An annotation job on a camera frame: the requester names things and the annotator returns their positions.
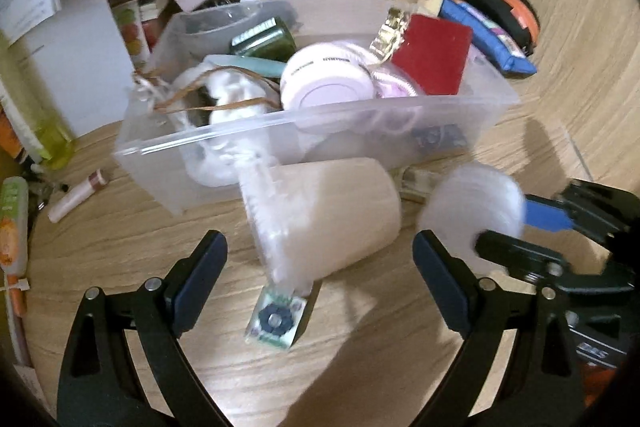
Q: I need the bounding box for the clear plastic storage box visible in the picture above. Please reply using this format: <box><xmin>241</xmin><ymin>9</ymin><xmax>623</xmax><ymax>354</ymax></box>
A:
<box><xmin>112</xmin><ymin>0</ymin><xmax>522</xmax><ymax>219</ymax></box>

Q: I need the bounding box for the dark green bottle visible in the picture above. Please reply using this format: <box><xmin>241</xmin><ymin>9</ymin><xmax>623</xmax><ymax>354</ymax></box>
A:
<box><xmin>229</xmin><ymin>17</ymin><xmax>297</xmax><ymax>62</ymax></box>

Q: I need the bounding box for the green orange white tube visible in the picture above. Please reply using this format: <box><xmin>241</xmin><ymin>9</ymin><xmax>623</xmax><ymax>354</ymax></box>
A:
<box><xmin>0</xmin><ymin>176</ymin><xmax>32</xmax><ymax>358</ymax></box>

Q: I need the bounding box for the white fluffy ball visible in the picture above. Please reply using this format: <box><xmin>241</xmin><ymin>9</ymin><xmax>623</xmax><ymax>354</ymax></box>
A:
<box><xmin>417</xmin><ymin>164</ymin><xmax>527</xmax><ymax>259</ymax></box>

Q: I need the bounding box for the wooden desktop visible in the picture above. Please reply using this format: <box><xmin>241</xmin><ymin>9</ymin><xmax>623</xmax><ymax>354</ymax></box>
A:
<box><xmin>20</xmin><ymin>0</ymin><xmax>618</xmax><ymax>427</ymax></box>

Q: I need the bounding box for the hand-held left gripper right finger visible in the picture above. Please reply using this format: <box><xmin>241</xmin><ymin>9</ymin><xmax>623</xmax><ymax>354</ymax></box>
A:
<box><xmin>410</xmin><ymin>229</ymin><xmax>587</xmax><ymax>427</ymax></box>

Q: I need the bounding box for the white plastic cup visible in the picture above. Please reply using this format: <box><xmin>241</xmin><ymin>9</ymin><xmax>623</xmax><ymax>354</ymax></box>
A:
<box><xmin>238</xmin><ymin>157</ymin><xmax>402</xmax><ymax>284</ymax></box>

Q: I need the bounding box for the yellow green liquid bottle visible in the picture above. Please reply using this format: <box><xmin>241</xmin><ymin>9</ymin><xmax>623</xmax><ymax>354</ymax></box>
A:
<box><xmin>0</xmin><ymin>41</ymin><xmax>77</xmax><ymax>171</ymax></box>

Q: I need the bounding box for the black orange zip case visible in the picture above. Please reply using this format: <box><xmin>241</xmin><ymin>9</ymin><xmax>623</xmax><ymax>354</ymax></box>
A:
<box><xmin>459</xmin><ymin>0</ymin><xmax>542</xmax><ymax>58</ymax></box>

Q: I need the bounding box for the pink round device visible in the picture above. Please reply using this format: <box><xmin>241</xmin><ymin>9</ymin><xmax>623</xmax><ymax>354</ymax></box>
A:
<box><xmin>279</xmin><ymin>41</ymin><xmax>376</xmax><ymax>112</ymax></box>

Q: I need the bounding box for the blue pouch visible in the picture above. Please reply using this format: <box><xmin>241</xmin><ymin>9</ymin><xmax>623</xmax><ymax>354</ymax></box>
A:
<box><xmin>439</xmin><ymin>0</ymin><xmax>539</xmax><ymax>78</ymax></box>

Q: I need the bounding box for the small white green box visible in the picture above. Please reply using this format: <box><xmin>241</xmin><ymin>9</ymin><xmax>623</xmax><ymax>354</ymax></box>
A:
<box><xmin>244</xmin><ymin>281</ymin><xmax>309</xmax><ymax>352</ymax></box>

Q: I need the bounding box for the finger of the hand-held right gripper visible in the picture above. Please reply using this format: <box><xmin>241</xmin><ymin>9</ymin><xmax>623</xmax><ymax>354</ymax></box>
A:
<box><xmin>474</xmin><ymin>230</ymin><xmax>567</xmax><ymax>281</ymax></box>
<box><xmin>524</xmin><ymin>179</ymin><xmax>640</xmax><ymax>241</ymax></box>

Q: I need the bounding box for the red pouch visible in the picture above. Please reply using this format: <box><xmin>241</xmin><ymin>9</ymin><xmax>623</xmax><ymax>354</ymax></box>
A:
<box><xmin>389</xmin><ymin>14</ymin><xmax>474</xmax><ymax>96</ymax></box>

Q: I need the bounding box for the white lipstick tube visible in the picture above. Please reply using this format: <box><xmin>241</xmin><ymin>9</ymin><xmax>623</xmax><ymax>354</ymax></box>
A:
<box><xmin>48</xmin><ymin>169</ymin><xmax>110</xmax><ymax>224</ymax></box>

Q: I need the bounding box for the pale teal stick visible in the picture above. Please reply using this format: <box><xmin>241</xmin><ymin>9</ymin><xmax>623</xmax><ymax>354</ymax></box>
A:
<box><xmin>229</xmin><ymin>53</ymin><xmax>287</xmax><ymax>78</ymax></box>

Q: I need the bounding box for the brown twine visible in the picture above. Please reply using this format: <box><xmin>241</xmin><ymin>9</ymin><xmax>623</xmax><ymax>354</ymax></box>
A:
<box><xmin>132</xmin><ymin>66</ymin><xmax>282</xmax><ymax>114</ymax></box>

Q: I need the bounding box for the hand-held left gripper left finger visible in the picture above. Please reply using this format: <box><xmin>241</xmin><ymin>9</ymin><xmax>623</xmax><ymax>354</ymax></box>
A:
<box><xmin>56</xmin><ymin>230</ymin><xmax>229</xmax><ymax>427</ymax></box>

